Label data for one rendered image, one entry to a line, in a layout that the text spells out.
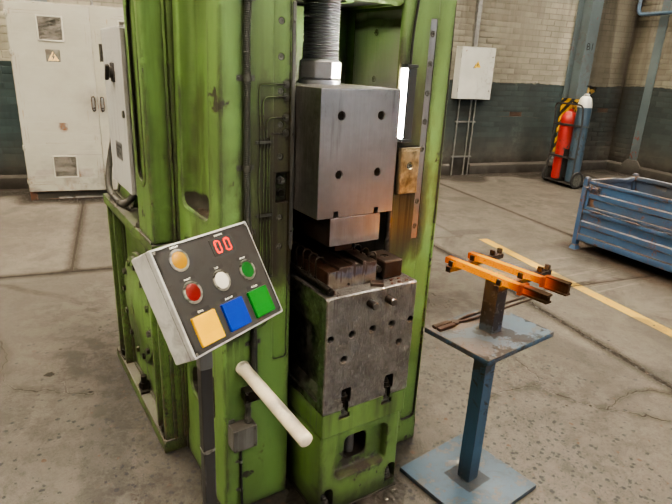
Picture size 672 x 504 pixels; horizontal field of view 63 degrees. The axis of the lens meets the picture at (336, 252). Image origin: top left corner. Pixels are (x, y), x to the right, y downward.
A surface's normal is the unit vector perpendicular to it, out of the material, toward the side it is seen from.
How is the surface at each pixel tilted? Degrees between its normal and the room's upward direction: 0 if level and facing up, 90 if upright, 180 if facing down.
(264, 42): 90
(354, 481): 90
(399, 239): 90
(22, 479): 0
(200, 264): 60
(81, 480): 0
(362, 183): 90
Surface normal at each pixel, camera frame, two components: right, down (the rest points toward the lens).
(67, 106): 0.33, 0.32
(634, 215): -0.89, 0.10
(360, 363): 0.54, 0.30
